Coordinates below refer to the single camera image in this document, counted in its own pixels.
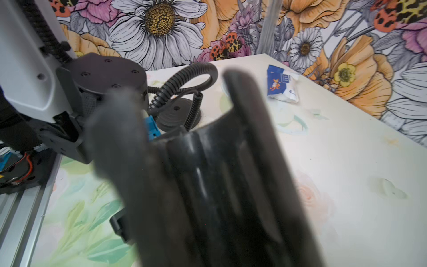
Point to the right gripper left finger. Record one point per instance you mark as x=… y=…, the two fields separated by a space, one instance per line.
x=117 y=140

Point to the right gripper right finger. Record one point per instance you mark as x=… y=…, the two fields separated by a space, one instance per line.
x=277 y=183

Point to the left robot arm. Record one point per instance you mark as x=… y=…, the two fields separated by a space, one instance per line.
x=56 y=68

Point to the blue gauze bandage packet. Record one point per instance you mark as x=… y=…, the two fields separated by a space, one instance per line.
x=282 y=84

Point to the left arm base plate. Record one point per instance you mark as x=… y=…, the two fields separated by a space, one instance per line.
x=30 y=171

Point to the aluminium front rail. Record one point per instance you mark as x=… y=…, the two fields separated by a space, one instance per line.
x=22 y=215

